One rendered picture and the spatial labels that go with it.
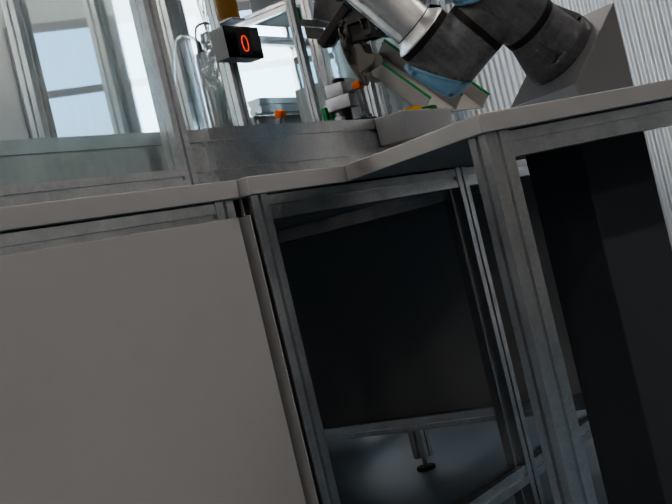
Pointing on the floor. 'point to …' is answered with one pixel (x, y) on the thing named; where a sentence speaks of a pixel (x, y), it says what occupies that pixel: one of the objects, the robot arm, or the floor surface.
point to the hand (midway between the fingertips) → (362, 80)
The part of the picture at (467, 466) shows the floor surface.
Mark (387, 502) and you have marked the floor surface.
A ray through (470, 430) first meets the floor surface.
